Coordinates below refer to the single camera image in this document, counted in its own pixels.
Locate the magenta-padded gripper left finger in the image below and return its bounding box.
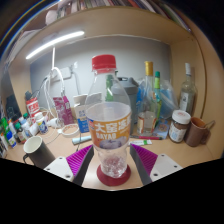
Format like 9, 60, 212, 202
44, 144, 96, 187

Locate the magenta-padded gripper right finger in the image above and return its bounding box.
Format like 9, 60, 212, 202
129, 143, 184, 186

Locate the clear drink bottle red cap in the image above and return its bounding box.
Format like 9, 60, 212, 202
84, 54, 133, 179

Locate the white and green tube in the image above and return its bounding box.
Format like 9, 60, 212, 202
128, 139, 153, 147

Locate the light blue hair brush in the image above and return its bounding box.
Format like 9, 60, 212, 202
71, 134, 93, 145

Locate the red pen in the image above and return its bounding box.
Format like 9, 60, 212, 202
130, 134, 164, 141

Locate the white tape roll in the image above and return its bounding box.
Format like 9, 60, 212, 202
60, 123, 81, 138

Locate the black mug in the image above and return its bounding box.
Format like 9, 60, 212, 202
22, 135, 57, 170

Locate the flat round red coaster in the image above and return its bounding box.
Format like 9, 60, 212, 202
96, 163, 132, 187

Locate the blue and white box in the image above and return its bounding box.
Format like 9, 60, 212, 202
73, 93, 93, 134

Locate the white power adapter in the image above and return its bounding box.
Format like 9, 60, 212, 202
46, 117, 64, 129

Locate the brown jar white lid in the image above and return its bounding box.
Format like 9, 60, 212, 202
168, 109, 192, 144

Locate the white bottle blue label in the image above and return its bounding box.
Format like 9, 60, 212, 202
34, 111, 50, 135

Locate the magenta carton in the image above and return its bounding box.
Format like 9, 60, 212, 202
52, 95, 75, 127

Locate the glass bottle yellow cap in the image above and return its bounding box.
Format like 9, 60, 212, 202
137, 60, 158, 136

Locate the brown mug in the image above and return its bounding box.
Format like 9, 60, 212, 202
184, 116, 216, 148

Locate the bottle green cap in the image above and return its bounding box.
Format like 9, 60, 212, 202
153, 70, 164, 121

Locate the red and white can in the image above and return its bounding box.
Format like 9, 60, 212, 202
25, 97, 41, 119

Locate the clear glass bottle white cap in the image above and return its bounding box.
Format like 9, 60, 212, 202
179, 62, 198, 116

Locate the under-shelf light bar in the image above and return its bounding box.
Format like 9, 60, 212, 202
25, 30, 86, 61

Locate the white wall power outlet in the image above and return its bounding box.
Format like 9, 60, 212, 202
49, 66, 79, 83

